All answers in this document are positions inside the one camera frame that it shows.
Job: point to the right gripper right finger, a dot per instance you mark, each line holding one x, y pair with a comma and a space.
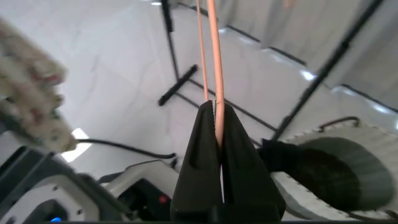
248, 186

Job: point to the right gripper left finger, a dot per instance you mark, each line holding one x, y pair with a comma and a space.
196, 180

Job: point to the black garment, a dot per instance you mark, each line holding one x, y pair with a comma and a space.
323, 177

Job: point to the cream printed garment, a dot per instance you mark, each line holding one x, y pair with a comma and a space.
34, 102

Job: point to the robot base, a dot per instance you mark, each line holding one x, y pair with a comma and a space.
146, 174

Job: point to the black clothes rack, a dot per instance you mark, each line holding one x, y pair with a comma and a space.
177, 85

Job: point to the white laundry basket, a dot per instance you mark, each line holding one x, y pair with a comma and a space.
373, 161

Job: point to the white curtain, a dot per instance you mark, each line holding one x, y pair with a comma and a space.
311, 31

